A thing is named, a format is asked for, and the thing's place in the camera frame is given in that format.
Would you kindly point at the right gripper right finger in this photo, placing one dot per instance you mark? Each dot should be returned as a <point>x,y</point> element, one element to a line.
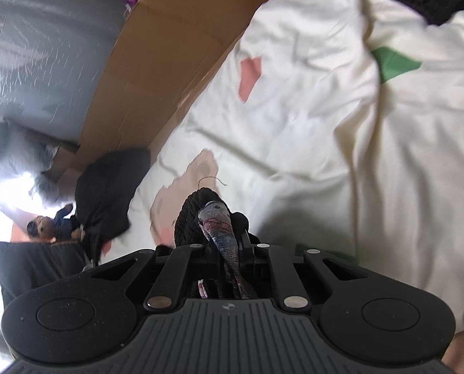
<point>245,239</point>

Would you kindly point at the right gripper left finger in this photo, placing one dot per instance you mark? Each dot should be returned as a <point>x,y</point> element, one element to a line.
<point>209,222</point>

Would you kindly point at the bear print black garment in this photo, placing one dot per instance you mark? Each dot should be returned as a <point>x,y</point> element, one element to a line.
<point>225,281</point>

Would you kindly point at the black crumpled garment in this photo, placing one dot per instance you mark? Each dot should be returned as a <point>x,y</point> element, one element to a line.
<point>103,195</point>

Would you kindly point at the stuffed doll toy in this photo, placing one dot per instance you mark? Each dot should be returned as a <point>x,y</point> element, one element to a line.
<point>64,227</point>

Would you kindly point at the brown cardboard sheet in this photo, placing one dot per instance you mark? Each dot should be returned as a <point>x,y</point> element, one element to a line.
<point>166,53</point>

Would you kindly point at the grey plastic-wrapped bundle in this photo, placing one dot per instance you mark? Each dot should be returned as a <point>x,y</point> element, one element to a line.
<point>52,55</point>

